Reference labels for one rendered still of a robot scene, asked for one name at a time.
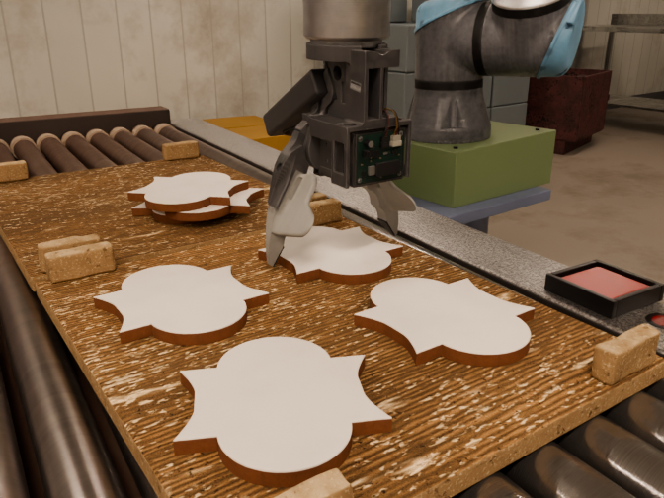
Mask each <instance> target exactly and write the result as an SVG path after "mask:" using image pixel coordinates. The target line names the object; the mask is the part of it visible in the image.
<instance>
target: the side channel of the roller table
mask: <svg viewBox="0 0 664 498"><path fill-rule="evenodd" d="M157 124H168V125H171V120H170V110H169V109H167V108H164V107H162V106H158V107H145V108H132V109H119V110H105V111H93V112H80V113H67V114H54V115H41V116H28V117H15V118H3V119H0V139H2V140H4V141H5V142H6V143H7V144H8V145H9V147H10V144H11V141H12V139H13V138H14V137H16V136H19V135H23V136H27V137H29V138H30V139H32V140H33V142H34V143H35V144H37V138H38V137H39V136H40V135H41V134H43V133H51V134H53V135H55V136H57V137H58V138H59V139H60V140H61V137H62V136H63V134H64V133H66V132H68V131H76V132H79V133H80V134H82V135H83V136H84V137H85V134H86V133H87V131H89V130H90V129H100V130H102V131H104V132H105V133H109V131H110V130H111V129H112V128H113V127H124V128H126V129H127V130H129V131H131V129H132V128H133V127H134V126H136V125H146V126H148V127H150V128H153V127H154V126H155V125H157Z"/></svg>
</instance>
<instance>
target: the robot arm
mask: <svg viewBox="0 0 664 498"><path fill-rule="evenodd" d="M302 7H303V35H304V36H305V37H306V38H307V39H309V40H310V42H307V43H306V58H307V59H311V60H319V61H325V68H323V69H311V70H309V71H308V72H307V73H306V74H305V75H304V76H303V77H302V78H301V79H300V80H299V81H298V82H297V83H296V84H295V85H294V86H293V87H292V88H291V89H290V90H289V91H288V92H287V93H285V94H284V95H283V96H282V97H281V99H280V100H279V101H278V102H277V103H276V104H275V105H274V106H273V107H272V108H271V109H270V110H269V111H268V112H267V113H266V114H265V115H263V120H264V123H265V127H266V131H267V135H268V136H278V135H287V136H291V139H290V141H289V143H288V144H287V145H286V146H285V148H284V149H283V150H282V152H281V153H280V155H279V157H278V159H277V161H276V164H275V167H274V170H273V175H272V180H271V186H270V192H269V196H268V205H269V206H268V212H267V220H266V256H267V263H268V264H269V265H271V266H273V267H275V265H276V263H277V261H278V259H279V257H280V255H281V253H282V251H283V249H284V248H285V246H284V244H285V238H286V237H303V236H305V235H306V234H307V233H308V232H309V231H310V229H311V227H312V225H313V222H314V214H313V212H312V210H311V207H310V200H311V197H312V195H313V193H314V191H315V189H316V186H317V177H316V176H315V175H314V174H316V175H318V176H327V177H329V178H331V183H333V184H335V185H338V186H340V187H343V188H345V189H349V186H350V187H353V188H357V187H362V188H364V189H365V190H366V191H367V192H368V194H369V196H370V202H371V205H372V206H374V207H375V209H376V212H377V220H378V221H379V222H380V223H381V224H382V225H383V226H384V228H385V229H386V230H387V231H388V232H389V233H390V234H391V235H392V236H395V235H396V234H397V230H398V212H399V211H415V210H416V208H417V207H416V204H415V202H414V200H413V199H412V198H411V197H410V196H409V195H408V194H406V193H405V192H403V191H402V190H401V189H399V188H398V187H397V186H395V185H394V183H393V182H392V181H393V180H398V179H402V178H403V176H404V177H409V168H410V149H411V140H412V141H417V142H423V143H434V144H462V143H473V142H478V141H482V140H486V139H488V138H490V136H491V121H490V119H489V115H488V111H487V107H486V103H485V99H484V96H483V76H507V77H536V78H537V79H540V78H541V77H559V76H562V75H564V74H565V73H566V72H567V71H568V70H569V68H570V67H571V65H572V63H573V60H574V57H575V55H576V52H577V48H578V45H579V42H580V38H581V33H582V29H583V23H584V16H585V1H584V0H491V1H488V0H429V1H426V2H424V3H422V4H421V5H420V6H419V7H418V9H417V12H416V28H415V30H414V34H415V90H414V96H413V99H412V102H411V105H410V108H409V112H408V115H407V119H406V118H402V117H399V116H398V115H397V112H396V111H395V110H393V109H390V108H388V107H387V82H388V67H399V62H400V49H391V48H387V43H386V42H382V40H387V38H388V37H389V36H390V9H391V0H302ZM387 110H390V111H392V112H393V113H394V116H393V115H389V114H388V112H387ZM405 138H406V144H405ZM404 149H405V163H404ZM309 166H311V167H313V168H314V170H313V173H314V174H311V173H307V170H308V167H309Z"/></svg>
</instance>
